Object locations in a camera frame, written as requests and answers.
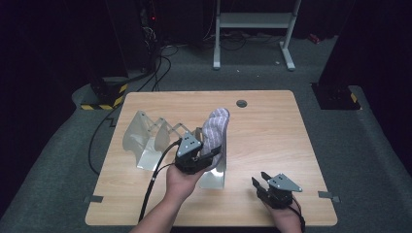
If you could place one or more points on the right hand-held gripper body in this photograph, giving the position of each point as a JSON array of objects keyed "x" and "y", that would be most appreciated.
[{"x": 283, "y": 184}]

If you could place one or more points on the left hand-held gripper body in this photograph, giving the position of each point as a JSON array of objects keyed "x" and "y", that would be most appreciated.
[{"x": 189, "y": 145}]

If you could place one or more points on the striped grey cloth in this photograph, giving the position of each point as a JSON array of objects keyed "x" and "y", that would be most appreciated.
[{"x": 215, "y": 129}]

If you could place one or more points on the expandable grey metal bookend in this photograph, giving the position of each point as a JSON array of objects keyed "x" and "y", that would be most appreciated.
[{"x": 139, "y": 139}]

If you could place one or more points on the grey tape piece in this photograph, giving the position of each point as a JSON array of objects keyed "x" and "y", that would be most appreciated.
[
  {"x": 94, "y": 199},
  {"x": 327, "y": 195}
]

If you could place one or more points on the black base with wide hazard stripes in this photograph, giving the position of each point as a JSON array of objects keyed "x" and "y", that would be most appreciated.
[{"x": 107, "y": 93}]

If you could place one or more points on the black base with small hazard stripe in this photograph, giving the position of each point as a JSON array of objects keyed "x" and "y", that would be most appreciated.
[{"x": 333, "y": 97}]

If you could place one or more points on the dark equipment rack with red light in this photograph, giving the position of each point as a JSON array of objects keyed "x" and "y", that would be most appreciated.
[{"x": 149, "y": 32}]

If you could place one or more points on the white metal stand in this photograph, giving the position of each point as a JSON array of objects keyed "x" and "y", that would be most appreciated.
[{"x": 254, "y": 20}]

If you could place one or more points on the small red floor object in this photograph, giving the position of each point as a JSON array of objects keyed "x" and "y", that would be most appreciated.
[{"x": 313, "y": 38}]

